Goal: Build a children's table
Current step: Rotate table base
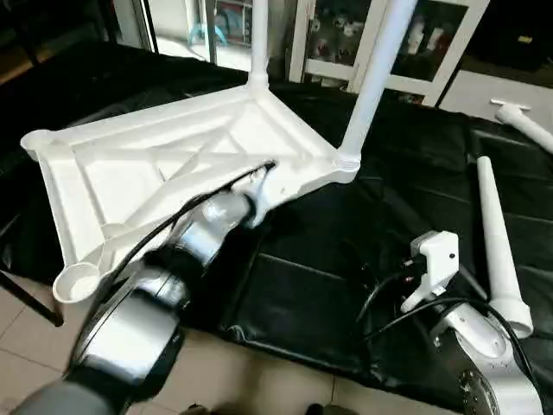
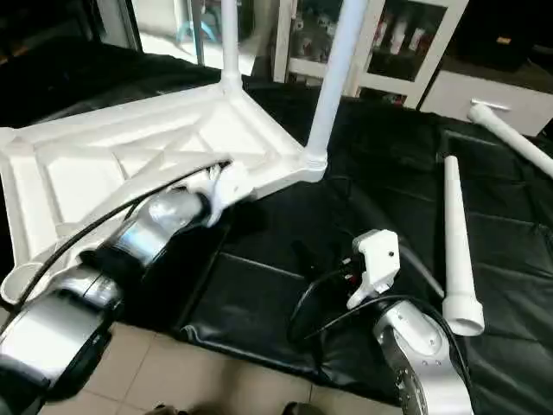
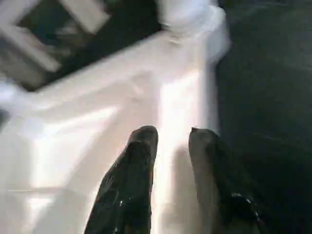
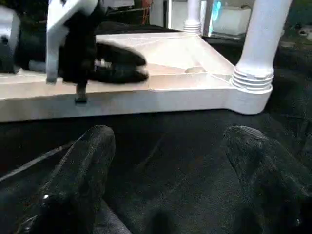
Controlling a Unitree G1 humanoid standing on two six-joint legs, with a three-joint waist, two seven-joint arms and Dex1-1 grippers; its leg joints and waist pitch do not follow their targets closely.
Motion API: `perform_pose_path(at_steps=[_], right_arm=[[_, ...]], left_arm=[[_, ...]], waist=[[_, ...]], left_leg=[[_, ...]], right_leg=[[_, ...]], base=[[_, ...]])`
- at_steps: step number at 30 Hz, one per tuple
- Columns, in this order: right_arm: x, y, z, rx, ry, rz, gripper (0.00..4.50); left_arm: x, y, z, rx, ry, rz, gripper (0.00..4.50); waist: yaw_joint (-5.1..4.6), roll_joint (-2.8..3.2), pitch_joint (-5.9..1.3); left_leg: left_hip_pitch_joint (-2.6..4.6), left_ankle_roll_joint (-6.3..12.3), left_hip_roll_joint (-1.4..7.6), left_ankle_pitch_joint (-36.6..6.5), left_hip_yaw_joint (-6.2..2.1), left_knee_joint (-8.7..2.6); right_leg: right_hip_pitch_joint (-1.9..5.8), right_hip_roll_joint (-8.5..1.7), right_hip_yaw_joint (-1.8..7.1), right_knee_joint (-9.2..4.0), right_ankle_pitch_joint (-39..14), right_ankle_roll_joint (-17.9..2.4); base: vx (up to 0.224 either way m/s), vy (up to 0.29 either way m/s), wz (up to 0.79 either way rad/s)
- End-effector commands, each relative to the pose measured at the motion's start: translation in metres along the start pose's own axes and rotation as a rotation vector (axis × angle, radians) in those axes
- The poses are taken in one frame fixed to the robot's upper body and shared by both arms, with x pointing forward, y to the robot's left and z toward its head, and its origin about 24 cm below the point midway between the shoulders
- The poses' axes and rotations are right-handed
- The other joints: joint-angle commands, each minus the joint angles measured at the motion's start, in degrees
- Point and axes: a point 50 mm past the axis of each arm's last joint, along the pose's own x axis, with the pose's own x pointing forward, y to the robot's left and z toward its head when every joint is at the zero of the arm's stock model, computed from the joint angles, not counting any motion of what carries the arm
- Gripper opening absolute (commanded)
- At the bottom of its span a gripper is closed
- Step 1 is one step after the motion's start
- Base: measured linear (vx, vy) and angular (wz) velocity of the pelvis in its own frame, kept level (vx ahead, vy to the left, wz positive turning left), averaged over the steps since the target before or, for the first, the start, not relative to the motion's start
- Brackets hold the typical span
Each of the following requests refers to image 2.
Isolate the white plastic table leg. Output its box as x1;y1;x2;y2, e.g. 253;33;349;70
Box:
467;99;553;180
442;155;486;337
219;0;244;92
302;0;370;172

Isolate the black work mat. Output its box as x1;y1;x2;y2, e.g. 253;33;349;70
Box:
0;43;553;407

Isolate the white drawer unit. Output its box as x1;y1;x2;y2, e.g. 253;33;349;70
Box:
419;69;553;137

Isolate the white glass-door cabinet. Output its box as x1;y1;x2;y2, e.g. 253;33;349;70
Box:
272;0;472;109

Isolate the white plastic table top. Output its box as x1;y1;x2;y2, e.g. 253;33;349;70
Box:
0;82;330;305

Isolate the teal storage box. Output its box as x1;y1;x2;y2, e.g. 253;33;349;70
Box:
175;0;219;46

